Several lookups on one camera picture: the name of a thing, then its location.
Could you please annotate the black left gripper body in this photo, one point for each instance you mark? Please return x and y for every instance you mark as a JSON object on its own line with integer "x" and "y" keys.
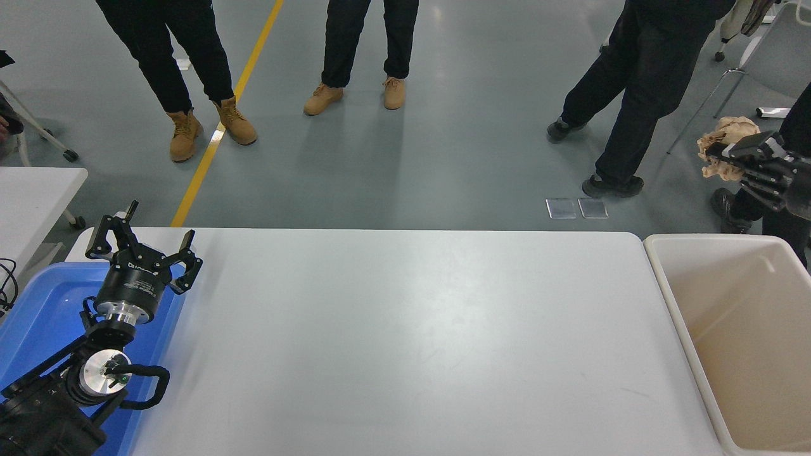
{"x": 133, "y": 285}

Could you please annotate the tan paper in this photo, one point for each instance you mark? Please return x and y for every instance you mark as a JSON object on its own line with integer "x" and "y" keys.
{"x": 725, "y": 136}

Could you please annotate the white chair base bar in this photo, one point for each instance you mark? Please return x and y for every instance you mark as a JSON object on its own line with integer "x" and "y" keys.
{"x": 773, "y": 113}

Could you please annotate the person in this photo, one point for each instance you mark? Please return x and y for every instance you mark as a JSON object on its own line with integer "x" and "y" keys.
{"x": 9, "y": 120}
{"x": 345, "y": 38}
{"x": 158, "y": 50}
{"x": 728, "y": 212}
{"x": 646, "y": 63}

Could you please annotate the blue plastic tray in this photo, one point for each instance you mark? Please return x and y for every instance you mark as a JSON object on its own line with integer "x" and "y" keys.
{"x": 44, "y": 304}

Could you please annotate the white shell chair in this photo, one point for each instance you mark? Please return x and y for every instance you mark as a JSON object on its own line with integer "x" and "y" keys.
{"x": 779, "y": 57}

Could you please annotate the rolling chair with casters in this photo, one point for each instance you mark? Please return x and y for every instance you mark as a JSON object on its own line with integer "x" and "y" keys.
{"x": 720, "y": 56}

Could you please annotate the white side table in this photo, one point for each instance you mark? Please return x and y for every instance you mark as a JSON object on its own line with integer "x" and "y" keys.
{"x": 31, "y": 196}

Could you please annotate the beige hanging jacket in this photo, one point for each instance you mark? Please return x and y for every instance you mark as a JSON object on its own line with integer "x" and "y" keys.
{"x": 751, "y": 16}

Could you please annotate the white-framed rolling chair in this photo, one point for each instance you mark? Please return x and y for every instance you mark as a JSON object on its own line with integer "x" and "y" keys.
{"x": 31, "y": 123}

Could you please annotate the large pale bin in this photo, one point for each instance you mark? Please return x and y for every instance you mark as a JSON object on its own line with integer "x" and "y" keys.
{"x": 728, "y": 329}

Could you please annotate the clear floor plate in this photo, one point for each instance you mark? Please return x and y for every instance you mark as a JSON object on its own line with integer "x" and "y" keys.
{"x": 593, "y": 209}
{"x": 561, "y": 209}

